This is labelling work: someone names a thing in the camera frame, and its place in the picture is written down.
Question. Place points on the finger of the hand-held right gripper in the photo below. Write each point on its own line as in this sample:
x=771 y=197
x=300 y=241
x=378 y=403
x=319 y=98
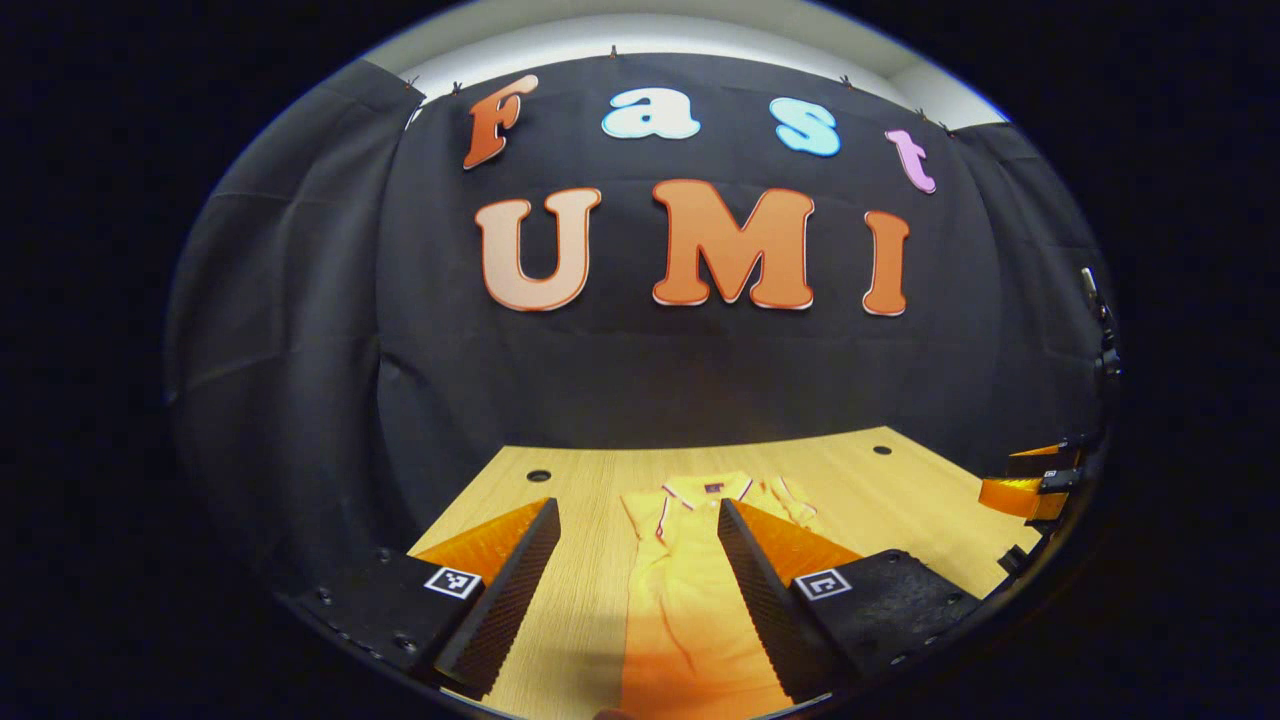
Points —
x=1035 y=465
x=1060 y=480

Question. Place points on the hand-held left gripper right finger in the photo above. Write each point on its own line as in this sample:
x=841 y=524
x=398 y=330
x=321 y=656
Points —
x=765 y=590

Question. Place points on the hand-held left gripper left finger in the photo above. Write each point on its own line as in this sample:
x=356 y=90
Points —
x=510 y=600

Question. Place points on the orange T-shirt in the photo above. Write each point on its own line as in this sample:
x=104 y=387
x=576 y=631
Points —
x=690 y=600

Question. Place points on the black backdrop cloth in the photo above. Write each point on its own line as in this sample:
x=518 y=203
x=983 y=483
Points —
x=650 y=380

